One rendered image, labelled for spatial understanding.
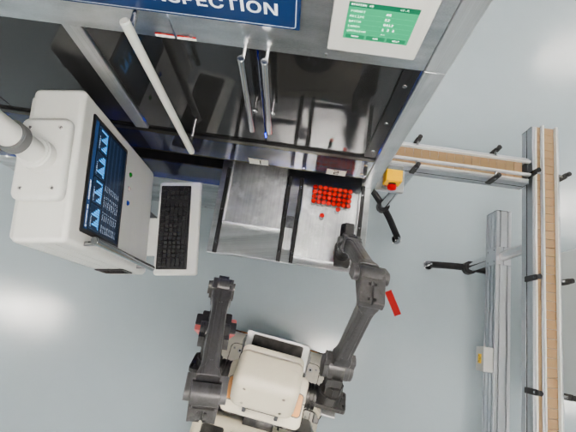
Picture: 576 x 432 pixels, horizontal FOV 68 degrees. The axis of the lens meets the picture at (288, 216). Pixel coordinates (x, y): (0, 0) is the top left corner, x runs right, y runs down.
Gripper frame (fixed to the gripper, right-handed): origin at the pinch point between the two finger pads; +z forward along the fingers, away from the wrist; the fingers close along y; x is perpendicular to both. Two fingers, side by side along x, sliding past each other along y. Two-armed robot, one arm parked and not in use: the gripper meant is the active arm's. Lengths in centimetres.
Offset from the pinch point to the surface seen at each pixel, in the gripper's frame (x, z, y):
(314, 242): 11.9, 1.6, 7.5
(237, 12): 41, -107, 20
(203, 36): 51, -96, 22
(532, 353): -83, 2, -26
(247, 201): 44.8, -0.5, 21.7
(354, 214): -4.5, -0.6, 22.8
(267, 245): 32.1, 2.5, 2.9
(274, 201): 32.3, -0.7, 23.2
